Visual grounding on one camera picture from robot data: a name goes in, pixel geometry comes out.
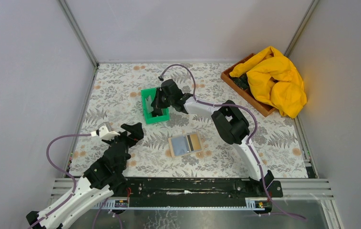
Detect green plastic bin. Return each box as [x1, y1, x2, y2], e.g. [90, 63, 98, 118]
[141, 88, 170, 124]

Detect gold magnetic stripe card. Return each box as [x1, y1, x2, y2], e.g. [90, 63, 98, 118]
[186, 133, 202, 152]

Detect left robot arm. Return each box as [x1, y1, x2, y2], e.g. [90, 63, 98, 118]
[26, 123, 144, 229]

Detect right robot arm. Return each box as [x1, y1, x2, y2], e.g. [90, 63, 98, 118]
[152, 77, 274, 197]

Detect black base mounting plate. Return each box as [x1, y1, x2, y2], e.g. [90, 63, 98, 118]
[106, 177, 283, 210]

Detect floral table mat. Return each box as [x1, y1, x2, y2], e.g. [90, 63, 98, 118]
[81, 63, 308, 178]

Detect brown wooden tray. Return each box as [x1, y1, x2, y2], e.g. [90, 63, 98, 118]
[221, 53, 277, 117]

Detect yellow cloth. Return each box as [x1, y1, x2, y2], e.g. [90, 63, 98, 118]
[229, 46, 307, 118]

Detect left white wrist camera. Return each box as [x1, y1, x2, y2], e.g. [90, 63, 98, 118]
[91, 122, 120, 141]

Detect aluminium frame rails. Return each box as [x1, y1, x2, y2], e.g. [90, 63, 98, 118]
[45, 176, 343, 229]

